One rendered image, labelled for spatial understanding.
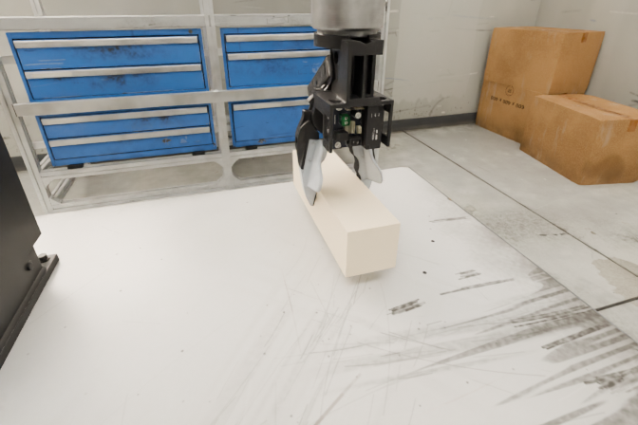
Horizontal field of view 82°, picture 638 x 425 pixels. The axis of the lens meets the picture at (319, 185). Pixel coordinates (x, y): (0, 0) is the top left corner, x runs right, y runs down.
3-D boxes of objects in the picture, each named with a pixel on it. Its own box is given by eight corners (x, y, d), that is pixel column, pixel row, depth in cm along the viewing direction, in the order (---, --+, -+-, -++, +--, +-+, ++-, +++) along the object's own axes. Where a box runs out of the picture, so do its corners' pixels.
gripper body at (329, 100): (326, 159, 39) (328, 38, 34) (305, 134, 46) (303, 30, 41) (391, 152, 41) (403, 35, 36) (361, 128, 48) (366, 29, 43)
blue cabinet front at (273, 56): (233, 146, 189) (219, 27, 163) (363, 133, 208) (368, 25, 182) (233, 148, 186) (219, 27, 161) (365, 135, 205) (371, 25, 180)
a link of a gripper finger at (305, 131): (290, 168, 45) (309, 97, 42) (287, 162, 46) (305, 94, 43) (325, 173, 47) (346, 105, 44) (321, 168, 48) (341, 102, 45)
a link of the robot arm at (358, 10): (302, -14, 39) (372, -13, 41) (303, 32, 41) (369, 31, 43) (324, -16, 33) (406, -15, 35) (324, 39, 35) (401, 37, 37)
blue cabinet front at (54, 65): (53, 165, 167) (6, 32, 142) (216, 148, 186) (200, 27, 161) (51, 168, 165) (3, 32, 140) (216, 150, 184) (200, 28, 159)
